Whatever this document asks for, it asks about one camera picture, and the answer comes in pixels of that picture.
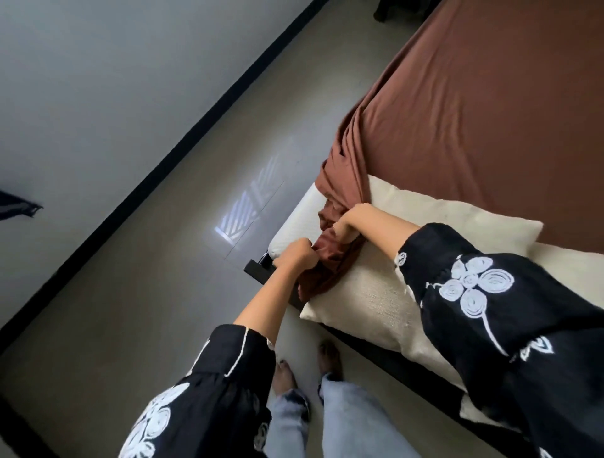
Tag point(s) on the white mattress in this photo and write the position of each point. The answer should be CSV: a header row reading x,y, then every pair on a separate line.
x,y
297,226

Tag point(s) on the person's right forearm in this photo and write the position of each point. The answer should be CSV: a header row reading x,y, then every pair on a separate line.
x,y
391,229

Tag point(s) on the person's right hand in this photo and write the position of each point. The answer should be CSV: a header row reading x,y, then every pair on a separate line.
x,y
353,224

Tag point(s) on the black floral blouse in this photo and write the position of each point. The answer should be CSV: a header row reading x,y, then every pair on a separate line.
x,y
519,377

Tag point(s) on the dark blue curtain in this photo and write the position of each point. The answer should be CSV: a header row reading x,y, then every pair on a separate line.
x,y
16,205

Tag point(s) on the person's left foot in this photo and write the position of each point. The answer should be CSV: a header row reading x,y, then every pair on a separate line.
x,y
284,377

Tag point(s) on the light grey jeans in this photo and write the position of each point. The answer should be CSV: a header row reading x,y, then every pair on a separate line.
x,y
358,424

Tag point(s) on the brown bed sheet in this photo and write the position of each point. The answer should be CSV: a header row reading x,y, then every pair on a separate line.
x,y
472,118

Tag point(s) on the person's left forearm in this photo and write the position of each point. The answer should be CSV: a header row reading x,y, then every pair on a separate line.
x,y
269,302

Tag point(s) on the beige pillow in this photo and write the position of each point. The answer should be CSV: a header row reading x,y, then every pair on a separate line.
x,y
368,302
448,212

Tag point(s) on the person's left hand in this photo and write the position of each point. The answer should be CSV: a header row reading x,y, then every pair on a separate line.
x,y
298,257

